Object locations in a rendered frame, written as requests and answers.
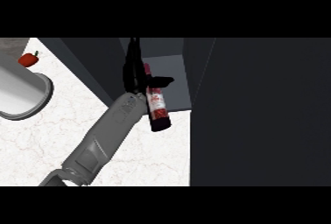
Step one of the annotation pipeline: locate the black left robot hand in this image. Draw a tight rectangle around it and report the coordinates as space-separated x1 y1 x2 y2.
121 37 176 95

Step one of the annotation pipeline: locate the dark red wine bottle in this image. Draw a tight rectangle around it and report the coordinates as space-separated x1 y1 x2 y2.
142 62 173 133

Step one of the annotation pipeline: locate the dark grey open cabinet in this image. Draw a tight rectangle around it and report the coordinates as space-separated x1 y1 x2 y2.
37 37 217 113

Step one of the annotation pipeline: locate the dark grey cabinet door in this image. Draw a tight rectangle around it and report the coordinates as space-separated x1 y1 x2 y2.
189 37 331 187

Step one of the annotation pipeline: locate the red bell pepper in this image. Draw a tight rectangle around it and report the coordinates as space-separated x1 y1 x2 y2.
16 50 41 68

